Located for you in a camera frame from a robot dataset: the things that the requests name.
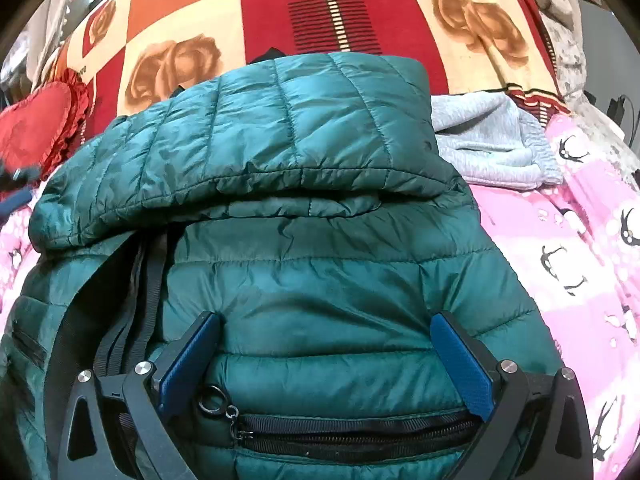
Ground grey folded sweatpants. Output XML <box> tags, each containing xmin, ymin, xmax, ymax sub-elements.
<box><xmin>432</xmin><ymin>92</ymin><xmax>564</xmax><ymax>191</ymax></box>

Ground pink penguin blanket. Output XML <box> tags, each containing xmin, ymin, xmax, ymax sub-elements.
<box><xmin>1</xmin><ymin>116</ymin><xmax>639</xmax><ymax>479</ymax></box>

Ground red heart pillow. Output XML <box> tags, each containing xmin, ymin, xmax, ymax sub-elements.
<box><xmin>1</xmin><ymin>68</ymin><xmax>91</xmax><ymax>181</ymax></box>

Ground dark green puffer jacket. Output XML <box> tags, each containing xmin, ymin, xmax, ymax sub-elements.
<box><xmin>1</xmin><ymin>53</ymin><xmax>562</xmax><ymax>479</ymax></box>

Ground red orange rose blanket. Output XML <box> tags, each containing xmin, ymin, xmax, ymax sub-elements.
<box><xmin>50</xmin><ymin>0</ymin><xmax>565</xmax><ymax>134</ymax></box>

